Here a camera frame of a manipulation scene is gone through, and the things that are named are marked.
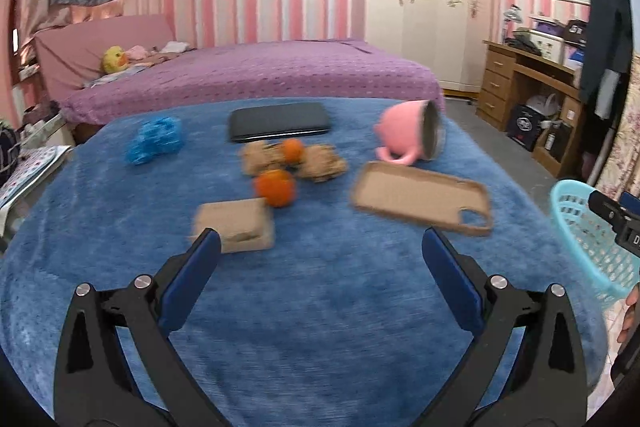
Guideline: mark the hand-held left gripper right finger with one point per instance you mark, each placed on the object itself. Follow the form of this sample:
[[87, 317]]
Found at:
[[450, 277]]

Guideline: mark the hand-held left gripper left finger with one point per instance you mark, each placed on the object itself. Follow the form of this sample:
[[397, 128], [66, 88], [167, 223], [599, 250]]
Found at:
[[192, 272]]

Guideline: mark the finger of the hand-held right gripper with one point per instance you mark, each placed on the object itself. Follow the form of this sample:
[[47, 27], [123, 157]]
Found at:
[[631, 202], [607, 209]]

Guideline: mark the turquoise plastic basket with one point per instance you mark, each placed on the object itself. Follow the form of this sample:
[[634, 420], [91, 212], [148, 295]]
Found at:
[[585, 237]]

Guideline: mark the blue plastic glove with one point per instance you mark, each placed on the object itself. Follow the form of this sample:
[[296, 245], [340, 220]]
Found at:
[[154, 141]]

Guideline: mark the small orange peel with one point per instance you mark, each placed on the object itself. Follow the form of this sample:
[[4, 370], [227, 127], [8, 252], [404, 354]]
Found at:
[[293, 151]]

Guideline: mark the person's right hand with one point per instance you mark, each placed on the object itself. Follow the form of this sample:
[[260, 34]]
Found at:
[[632, 314]]

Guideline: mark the beige floral curtain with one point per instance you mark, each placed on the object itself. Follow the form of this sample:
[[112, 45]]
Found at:
[[620, 157]]

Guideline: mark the brown cardboard box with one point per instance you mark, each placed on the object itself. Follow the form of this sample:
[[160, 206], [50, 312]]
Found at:
[[555, 142]]

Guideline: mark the brown phone case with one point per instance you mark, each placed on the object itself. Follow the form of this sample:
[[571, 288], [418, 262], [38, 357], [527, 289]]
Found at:
[[415, 196]]

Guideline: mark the black gift bag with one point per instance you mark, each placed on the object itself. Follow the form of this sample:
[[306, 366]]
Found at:
[[525, 127]]

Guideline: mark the blue fleece blanket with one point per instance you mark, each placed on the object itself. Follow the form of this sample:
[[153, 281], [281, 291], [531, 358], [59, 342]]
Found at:
[[310, 307]]

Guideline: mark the white fan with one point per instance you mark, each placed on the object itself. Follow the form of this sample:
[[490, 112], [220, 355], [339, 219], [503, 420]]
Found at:
[[542, 104]]

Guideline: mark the pink mug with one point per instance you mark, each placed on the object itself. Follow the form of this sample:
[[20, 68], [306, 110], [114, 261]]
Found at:
[[400, 132]]

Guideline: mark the wooden desk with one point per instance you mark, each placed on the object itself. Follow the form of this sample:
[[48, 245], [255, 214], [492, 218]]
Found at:
[[500, 82]]

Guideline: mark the hanging black garment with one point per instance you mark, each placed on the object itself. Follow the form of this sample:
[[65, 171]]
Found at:
[[607, 32]]

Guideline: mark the black phone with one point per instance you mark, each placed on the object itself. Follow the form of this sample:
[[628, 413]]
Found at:
[[279, 122]]

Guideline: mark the white storage box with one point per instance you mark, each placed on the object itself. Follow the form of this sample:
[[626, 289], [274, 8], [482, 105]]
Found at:
[[547, 47]]

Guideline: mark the black lettered bag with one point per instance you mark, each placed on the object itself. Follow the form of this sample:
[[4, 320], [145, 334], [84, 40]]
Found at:
[[576, 32]]

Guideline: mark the dark clothes pile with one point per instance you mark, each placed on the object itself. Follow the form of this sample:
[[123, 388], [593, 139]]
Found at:
[[522, 44]]

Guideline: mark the dotted cushion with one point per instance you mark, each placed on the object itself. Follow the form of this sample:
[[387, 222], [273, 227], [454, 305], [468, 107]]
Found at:
[[30, 172]]

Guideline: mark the purple bag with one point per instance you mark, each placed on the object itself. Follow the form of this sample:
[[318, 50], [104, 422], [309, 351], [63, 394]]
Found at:
[[549, 27]]

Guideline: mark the bed with purple dotted cover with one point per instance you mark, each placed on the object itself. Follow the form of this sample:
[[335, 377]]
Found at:
[[260, 74]]

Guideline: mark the desk lamp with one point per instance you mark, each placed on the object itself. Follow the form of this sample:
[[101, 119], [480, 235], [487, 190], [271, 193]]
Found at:
[[512, 14]]

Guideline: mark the black and white patterned bag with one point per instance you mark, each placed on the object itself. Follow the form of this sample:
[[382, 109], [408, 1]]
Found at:
[[7, 147]]

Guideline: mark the yellow duck plush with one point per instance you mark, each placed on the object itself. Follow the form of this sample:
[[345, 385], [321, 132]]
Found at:
[[115, 60]]

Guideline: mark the white cloth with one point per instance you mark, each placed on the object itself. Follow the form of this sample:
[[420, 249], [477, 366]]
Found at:
[[174, 47]]

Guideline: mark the pink cloth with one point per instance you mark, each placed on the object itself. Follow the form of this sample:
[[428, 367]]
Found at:
[[137, 52]]

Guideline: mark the white power strip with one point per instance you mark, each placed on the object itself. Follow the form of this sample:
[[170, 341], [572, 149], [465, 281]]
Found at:
[[28, 73]]

